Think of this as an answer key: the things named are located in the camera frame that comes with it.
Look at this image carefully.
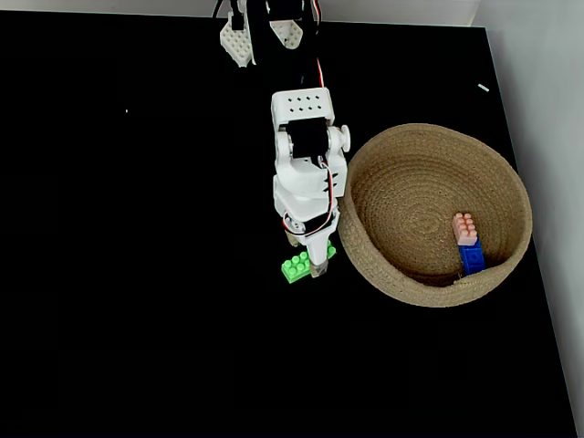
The woven rope basket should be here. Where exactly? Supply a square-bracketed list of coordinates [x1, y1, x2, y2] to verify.
[335, 122, 534, 308]

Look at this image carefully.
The blue lego block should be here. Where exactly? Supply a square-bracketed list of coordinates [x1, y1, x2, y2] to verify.
[457, 241, 488, 277]

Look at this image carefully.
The green lego block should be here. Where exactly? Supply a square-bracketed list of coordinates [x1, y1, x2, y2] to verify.
[280, 240, 339, 285]

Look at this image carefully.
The red and black servo cable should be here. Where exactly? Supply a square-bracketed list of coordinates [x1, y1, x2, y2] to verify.
[281, 54, 341, 237]

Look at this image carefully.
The pink lego block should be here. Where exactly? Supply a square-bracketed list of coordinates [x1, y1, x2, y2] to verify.
[451, 212, 480, 248]

